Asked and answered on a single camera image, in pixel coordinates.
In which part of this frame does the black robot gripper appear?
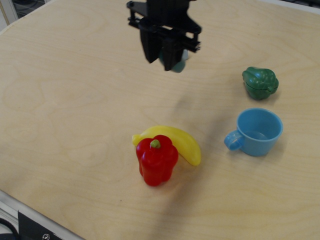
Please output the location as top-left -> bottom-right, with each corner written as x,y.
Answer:
126,0 -> 202,72

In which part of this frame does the green toy cucumber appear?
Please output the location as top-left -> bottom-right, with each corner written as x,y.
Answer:
159,48 -> 186,73

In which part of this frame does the blue plastic cup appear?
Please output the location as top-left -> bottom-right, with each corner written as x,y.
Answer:
224,107 -> 283,157

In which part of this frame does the light blue cube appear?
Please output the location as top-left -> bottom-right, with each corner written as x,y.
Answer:
181,49 -> 189,61

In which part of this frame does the yellow toy banana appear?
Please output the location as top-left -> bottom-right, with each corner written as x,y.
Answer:
132,125 -> 202,166

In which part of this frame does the green toy bell pepper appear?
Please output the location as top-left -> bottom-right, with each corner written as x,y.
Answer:
242,66 -> 279,100

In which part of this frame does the red toy bell pepper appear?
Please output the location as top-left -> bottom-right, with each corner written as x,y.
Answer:
136,135 -> 179,187

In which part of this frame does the aluminium table frame rail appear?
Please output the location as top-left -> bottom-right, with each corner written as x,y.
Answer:
0,191 -> 83,240

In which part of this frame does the black metal corner bracket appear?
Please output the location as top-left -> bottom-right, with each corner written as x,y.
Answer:
18,211 -> 66,240

